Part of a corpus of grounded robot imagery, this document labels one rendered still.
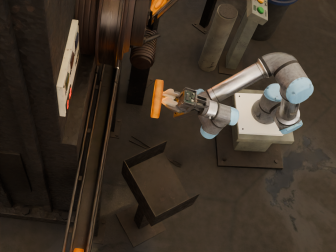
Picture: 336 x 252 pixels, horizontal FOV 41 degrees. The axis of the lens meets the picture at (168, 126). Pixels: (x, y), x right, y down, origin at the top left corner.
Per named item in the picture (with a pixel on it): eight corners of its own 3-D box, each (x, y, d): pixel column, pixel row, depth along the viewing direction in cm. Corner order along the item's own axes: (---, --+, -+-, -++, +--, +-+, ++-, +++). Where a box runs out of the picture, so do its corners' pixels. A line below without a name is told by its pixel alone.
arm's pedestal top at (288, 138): (283, 95, 266) (286, 91, 263) (291, 144, 251) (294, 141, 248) (231, 91, 262) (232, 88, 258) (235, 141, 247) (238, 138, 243)
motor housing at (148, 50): (123, 107, 276) (130, 54, 229) (127, 77, 286) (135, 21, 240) (144, 110, 277) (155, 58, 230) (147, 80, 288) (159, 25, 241)
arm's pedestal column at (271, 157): (273, 111, 291) (289, 90, 269) (282, 169, 273) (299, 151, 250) (213, 108, 286) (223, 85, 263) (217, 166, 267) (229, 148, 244)
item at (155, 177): (137, 257, 235) (155, 217, 173) (114, 213, 244) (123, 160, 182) (171, 238, 243) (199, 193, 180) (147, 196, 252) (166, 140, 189)
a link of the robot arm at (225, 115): (231, 130, 194) (241, 120, 188) (208, 124, 191) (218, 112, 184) (229, 116, 199) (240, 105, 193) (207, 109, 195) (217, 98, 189)
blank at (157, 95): (152, 107, 175) (161, 109, 175) (156, 72, 181) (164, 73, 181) (149, 122, 189) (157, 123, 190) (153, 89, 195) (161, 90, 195)
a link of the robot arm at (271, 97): (274, 91, 246) (282, 77, 234) (286, 111, 241) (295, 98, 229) (255, 97, 243) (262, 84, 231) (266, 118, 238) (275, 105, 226)
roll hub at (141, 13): (127, 59, 174) (134, 9, 149) (136, 5, 187) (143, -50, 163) (142, 62, 174) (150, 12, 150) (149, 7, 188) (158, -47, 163)
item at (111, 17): (96, 89, 176) (99, 5, 135) (113, 0, 199) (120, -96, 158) (113, 92, 177) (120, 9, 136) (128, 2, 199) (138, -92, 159)
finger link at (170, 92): (161, 82, 180) (182, 89, 183) (155, 89, 185) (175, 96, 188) (160, 89, 179) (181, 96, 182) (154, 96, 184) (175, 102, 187)
